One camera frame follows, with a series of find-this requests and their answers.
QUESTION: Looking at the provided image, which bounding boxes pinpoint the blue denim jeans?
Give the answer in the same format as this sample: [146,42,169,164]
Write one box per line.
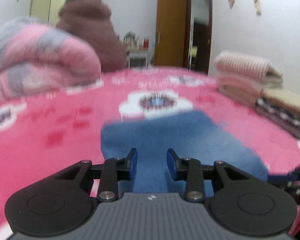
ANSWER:
[101,111,268,194]

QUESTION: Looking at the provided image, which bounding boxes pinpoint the beige folded clothes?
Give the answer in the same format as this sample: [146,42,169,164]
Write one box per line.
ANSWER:
[218,86,300,118]

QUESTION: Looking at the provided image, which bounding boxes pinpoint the patterned folded cloth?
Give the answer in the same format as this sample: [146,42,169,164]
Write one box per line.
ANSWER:
[255,98,300,139]

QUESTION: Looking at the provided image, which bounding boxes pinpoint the pink floral bed blanket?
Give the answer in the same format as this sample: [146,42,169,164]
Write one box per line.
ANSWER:
[0,68,300,239]

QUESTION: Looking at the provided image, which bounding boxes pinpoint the light pink folded blanket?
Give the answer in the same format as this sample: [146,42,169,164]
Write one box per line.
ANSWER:
[217,75,264,97]

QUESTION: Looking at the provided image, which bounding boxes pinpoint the cluttered white shelf desk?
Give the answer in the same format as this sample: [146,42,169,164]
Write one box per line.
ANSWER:
[123,31,149,69]

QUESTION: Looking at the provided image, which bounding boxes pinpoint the red bottle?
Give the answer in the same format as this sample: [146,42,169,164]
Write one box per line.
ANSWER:
[143,37,149,49]

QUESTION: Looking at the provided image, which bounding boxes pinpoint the pink grey folded duvet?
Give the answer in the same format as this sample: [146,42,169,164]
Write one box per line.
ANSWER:
[0,17,101,102]

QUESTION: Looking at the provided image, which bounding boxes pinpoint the brown wooden door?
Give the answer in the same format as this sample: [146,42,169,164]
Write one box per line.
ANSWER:
[154,0,212,74]

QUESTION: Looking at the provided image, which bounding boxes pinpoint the person in mauve jacket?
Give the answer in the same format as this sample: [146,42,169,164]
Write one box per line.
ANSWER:
[56,0,127,73]

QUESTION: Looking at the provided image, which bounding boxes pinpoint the pale yellow wardrobe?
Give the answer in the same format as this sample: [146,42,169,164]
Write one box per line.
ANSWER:
[30,0,66,25]

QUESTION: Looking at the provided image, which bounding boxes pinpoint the wall hanging decoration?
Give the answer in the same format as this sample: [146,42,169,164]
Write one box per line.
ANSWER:
[254,0,262,16]

